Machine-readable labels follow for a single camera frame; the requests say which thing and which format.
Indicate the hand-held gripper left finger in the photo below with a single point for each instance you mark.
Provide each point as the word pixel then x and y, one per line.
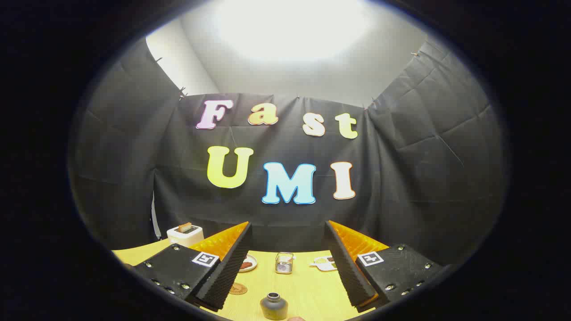
pixel 225 272

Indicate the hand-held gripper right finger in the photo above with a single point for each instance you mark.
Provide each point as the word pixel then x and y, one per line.
pixel 350 272

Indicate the round cork coaster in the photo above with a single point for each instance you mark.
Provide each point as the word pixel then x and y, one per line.
pixel 238 289

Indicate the silver juice bottle green label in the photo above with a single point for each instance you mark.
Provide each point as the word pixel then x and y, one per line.
pixel 274 307

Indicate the brown meat piece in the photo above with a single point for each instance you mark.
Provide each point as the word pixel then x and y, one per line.
pixel 246 265

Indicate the white divided condiment dish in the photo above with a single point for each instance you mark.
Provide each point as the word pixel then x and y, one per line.
pixel 322 265

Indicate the white round plate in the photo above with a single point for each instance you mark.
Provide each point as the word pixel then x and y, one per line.
pixel 252 259

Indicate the wooden table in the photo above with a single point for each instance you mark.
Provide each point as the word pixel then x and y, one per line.
pixel 303 290

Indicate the white toaster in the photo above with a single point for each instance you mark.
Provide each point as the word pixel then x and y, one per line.
pixel 187 238

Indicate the toast slice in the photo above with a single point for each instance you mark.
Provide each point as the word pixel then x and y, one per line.
pixel 184 227

